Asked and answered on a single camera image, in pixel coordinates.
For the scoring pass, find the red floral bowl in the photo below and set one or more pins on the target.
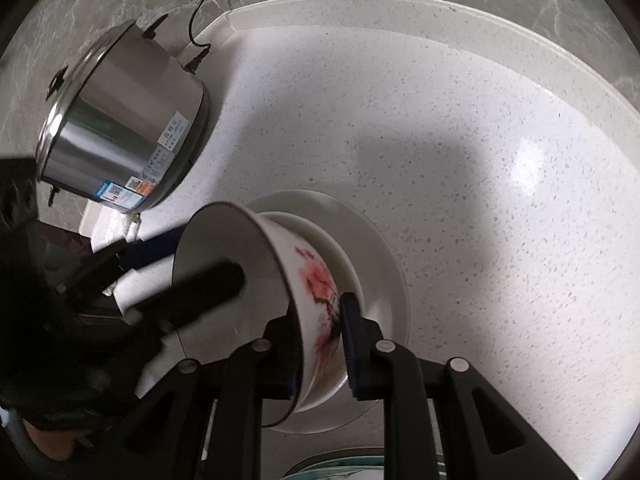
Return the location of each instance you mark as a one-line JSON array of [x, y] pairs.
[[235, 240]]

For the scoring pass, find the stainless steel rice cooker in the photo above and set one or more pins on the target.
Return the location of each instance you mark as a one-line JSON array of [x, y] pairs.
[[115, 130]]

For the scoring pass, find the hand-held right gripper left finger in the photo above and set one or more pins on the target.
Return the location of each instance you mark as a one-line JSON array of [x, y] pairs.
[[275, 355]]

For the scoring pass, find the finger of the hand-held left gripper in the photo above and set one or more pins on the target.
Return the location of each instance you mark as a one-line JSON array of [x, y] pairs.
[[200, 292], [130, 260]]

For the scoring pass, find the large teal floral plate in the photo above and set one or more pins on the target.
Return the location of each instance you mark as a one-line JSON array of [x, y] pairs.
[[345, 467]]

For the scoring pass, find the white plate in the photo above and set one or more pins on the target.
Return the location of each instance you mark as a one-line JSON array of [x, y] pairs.
[[380, 280]]

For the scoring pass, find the person's left forearm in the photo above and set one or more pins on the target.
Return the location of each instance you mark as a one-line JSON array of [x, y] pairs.
[[47, 442]]

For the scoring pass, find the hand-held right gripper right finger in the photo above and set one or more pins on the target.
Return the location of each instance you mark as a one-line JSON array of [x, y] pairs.
[[354, 345]]

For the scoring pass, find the white bowl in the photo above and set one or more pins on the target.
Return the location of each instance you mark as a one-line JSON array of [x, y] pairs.
[[332, 260]]

